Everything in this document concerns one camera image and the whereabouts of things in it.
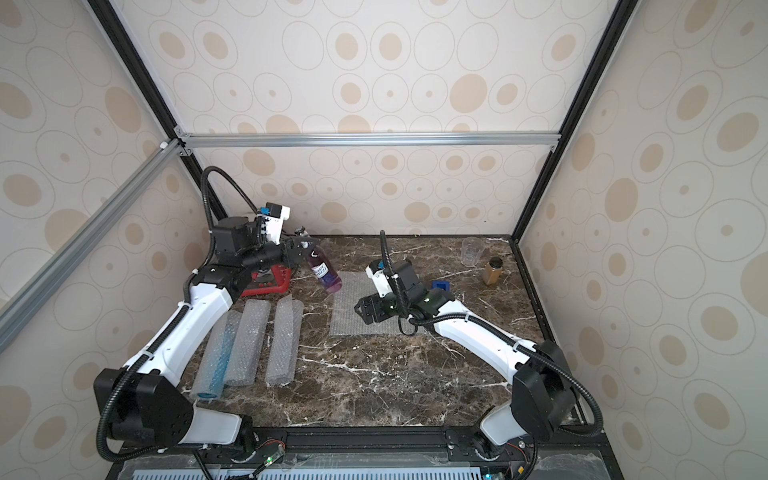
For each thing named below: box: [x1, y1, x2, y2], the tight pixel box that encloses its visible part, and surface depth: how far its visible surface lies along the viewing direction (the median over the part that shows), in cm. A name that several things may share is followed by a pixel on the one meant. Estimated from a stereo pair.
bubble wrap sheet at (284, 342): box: [265, 294, 304, 387], surface depth 87 cm
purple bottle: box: [306, 246, 343, 292], surface depth 80 cm
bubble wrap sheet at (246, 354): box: [224, 299, 272, 387], surface depth 86 cm
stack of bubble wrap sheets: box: [329, 271, 403, 336], surface depth 96 cm
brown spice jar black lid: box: [482, 256, 503, 285], surface depth 103 cm
